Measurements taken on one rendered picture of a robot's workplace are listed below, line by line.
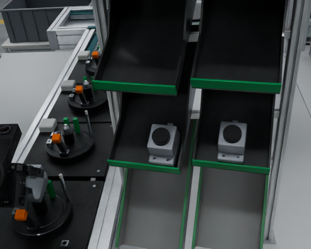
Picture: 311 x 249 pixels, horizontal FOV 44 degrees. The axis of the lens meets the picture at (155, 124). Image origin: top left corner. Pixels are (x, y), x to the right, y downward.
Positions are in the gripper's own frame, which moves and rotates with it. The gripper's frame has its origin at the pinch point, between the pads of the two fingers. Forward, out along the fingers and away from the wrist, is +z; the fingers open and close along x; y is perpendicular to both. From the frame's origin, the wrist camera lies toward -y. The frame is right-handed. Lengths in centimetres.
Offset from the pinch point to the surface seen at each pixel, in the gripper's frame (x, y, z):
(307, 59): 84, -57, 82
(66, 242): 7.9, 14.2, 3.0
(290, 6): 76, -77, 73
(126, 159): 23.0, -1.6, -11.9
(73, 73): -11, -43, 56
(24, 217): 1.0, 8.9, -3.6
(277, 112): 51, -11, -8
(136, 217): 23.2, 8.7, 0.9
